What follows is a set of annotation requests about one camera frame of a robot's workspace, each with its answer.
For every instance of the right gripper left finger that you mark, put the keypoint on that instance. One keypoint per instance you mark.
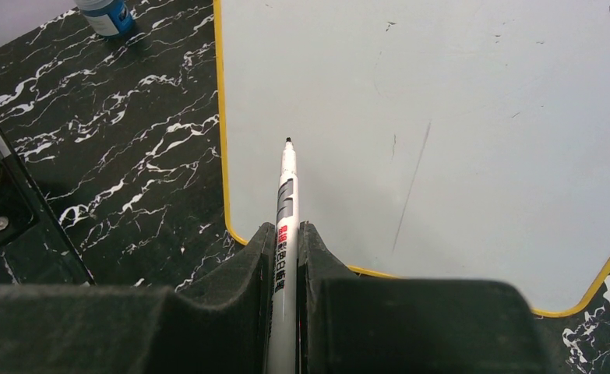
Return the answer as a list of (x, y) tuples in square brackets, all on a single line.
[(216, 325)]

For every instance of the white black whiteboard marker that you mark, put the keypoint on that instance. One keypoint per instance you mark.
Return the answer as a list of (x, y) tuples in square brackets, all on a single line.
[(282, 348)]

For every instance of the yellow framed whiteboard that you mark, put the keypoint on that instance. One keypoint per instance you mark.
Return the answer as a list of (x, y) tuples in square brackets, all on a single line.
[(434, 139)]

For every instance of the small blue labelled bottle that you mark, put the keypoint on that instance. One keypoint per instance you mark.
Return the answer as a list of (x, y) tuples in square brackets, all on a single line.
[(108, 18)]

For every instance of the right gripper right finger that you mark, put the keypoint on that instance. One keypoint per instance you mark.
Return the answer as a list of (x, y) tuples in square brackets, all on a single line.
[(353, 324)]

